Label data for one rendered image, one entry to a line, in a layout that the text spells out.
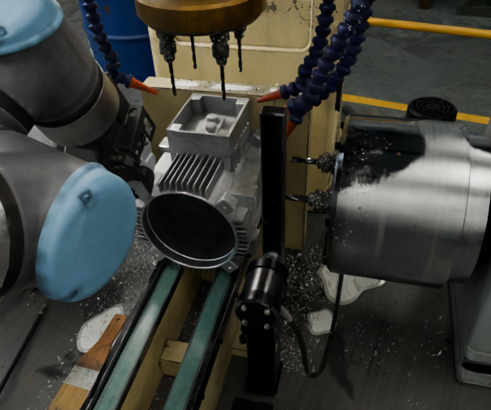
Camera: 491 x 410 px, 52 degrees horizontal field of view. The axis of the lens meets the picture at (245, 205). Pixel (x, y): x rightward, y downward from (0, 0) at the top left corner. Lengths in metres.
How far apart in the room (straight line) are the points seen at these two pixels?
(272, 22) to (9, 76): 0.58
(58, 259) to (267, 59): 0.70
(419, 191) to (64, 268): 0.48
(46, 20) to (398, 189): 0.46
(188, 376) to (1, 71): 0.46
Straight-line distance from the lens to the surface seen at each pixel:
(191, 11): 0.66
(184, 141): 0.77
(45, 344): 0.98
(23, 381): 0.95
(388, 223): 0.68
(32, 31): 0.44
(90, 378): 0.90
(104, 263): 0.35
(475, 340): 0.83
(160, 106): 0.92
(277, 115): 0.58
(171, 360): 0.84
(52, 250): 0.31
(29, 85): 0.46
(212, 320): 0.78
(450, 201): 0.69
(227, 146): 0.75
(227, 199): 0.71
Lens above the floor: 1.53
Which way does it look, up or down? 40 degrees down
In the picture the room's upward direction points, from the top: 3 degrees counter-clockwise
